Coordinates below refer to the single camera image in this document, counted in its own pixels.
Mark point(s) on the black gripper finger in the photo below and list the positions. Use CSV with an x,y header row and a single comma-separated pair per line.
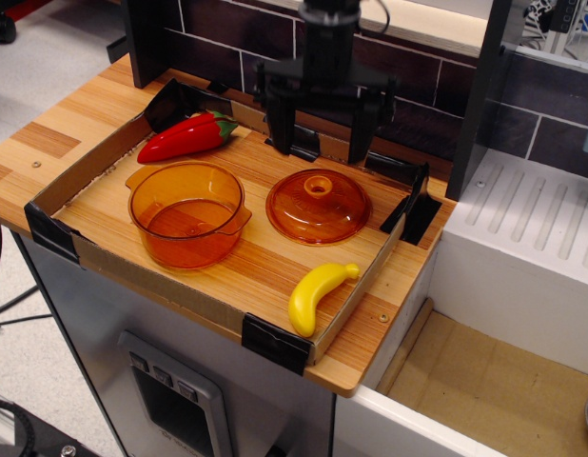
x,y
366,118
280,117

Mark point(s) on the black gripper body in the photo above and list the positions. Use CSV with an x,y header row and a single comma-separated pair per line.
x,y
327,76

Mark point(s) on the orange transparent pot lid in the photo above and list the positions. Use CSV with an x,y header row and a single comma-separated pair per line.
x,y
318,207

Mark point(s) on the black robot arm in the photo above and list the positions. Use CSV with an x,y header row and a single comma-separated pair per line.
x,y
328,11

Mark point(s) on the orange transparent pot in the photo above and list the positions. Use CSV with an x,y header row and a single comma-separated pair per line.
x,y
189,215

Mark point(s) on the red toy chili pepper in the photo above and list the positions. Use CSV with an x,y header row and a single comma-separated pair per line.
x,y
199,133

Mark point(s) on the cardboard fence with black tape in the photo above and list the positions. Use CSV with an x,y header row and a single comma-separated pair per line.
x,y
82,217

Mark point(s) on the yellow toy banana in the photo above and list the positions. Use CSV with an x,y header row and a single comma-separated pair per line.
x,y
309,292

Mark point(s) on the white toy sink unit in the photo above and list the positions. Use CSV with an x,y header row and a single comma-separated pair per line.
x,y
490,355

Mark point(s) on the black caster wheel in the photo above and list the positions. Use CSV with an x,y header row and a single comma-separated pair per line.
x,y
7,29

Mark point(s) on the silver toy dishwasher front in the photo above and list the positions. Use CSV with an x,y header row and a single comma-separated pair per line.
x,y
169,386

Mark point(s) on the dark grey shelf frame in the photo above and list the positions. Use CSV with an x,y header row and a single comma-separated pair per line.
x,y
440,100

